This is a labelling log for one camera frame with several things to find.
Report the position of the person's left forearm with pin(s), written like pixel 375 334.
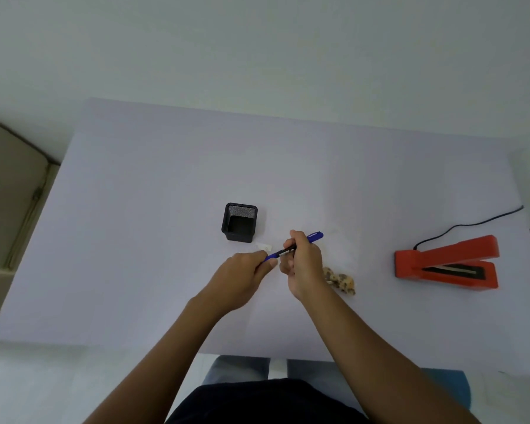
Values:
pixel 159 366

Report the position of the orange heat sealer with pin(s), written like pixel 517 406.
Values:
pixel 446 260

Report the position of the person's left hand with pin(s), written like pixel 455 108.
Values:
pixel 234 282

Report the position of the person's right forearm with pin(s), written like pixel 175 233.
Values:
pixel 380 362

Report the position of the small white label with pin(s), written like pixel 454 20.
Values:
pixel 263 247

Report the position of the black shirt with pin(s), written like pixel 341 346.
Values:
pixel 265 404

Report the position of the blue pen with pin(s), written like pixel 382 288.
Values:
pixel 314 236

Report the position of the grey jeans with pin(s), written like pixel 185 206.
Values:
pixel 243 368

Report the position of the clear plastic bag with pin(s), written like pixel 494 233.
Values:
pixel 341 258

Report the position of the beige cabinet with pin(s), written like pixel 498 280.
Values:
pixel 9 198

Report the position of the blue stool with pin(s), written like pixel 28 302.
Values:
pixel 450 388

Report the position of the black mesh pen holder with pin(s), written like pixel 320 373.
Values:
pixel 239 225

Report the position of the person's right hand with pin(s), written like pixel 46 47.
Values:
pixel 307 269

